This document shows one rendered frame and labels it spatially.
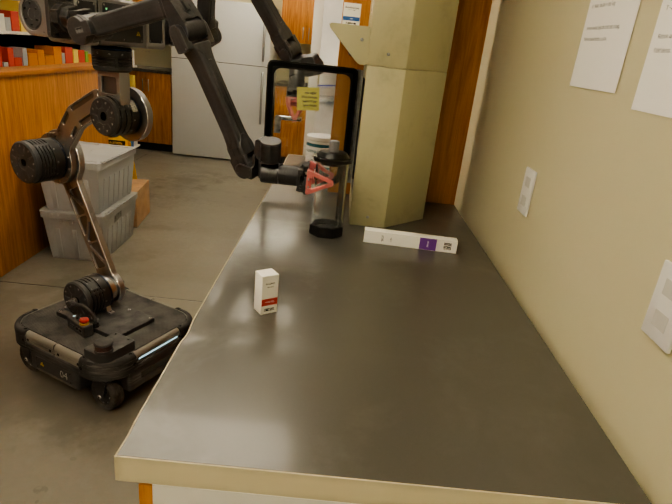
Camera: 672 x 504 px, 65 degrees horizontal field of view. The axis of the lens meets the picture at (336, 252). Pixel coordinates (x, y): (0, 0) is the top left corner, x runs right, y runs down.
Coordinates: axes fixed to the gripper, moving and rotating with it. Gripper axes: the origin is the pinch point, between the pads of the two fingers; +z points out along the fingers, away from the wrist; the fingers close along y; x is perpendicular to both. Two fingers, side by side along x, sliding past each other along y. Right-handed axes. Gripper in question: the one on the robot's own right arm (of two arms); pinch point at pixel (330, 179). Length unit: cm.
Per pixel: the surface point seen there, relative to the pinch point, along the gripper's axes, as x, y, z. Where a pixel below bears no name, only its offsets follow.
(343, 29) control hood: -39.5, 10.1, -0.7
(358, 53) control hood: -33.8, 10.1, 4.1
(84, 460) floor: 110, 0, -77
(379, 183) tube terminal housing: 2.1, 10.2, 14.7
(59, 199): 70, 166, -167
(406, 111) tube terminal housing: -19.5, 12.0, 19.9
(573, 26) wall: -44, -19, 50
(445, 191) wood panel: 11, 47, 43
